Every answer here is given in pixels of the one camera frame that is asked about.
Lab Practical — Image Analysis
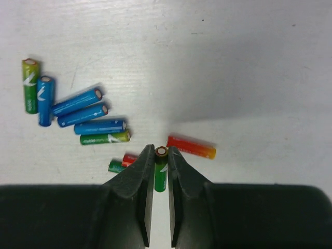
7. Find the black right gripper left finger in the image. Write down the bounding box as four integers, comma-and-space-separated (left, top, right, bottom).
1, 145, 154, 248

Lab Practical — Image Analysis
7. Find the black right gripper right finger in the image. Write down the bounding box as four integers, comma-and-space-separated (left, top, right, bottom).
168, 147, 331, 248

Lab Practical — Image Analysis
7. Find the green yellow-tip battery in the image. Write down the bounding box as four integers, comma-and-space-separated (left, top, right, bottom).
154, 146, 168, 192

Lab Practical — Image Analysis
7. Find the green battery bottom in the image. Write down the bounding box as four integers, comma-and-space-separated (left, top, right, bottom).
108, 159, 125, 173

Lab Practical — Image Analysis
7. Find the green blue battery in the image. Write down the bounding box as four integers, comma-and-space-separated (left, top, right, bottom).
74, 119, 127, 135

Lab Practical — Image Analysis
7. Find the blue battery lower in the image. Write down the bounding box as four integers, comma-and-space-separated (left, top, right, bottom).
57, 102, 108, 128

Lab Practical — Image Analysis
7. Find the blue battery upper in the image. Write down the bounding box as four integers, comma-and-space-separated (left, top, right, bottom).
51, 88, 103, 117

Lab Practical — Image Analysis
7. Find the blue battery leftmost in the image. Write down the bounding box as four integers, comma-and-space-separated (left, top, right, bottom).
37, 75, 55, 127

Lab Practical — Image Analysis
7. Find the green battery top left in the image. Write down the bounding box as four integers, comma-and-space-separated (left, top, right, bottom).
21, 58, 39, 114

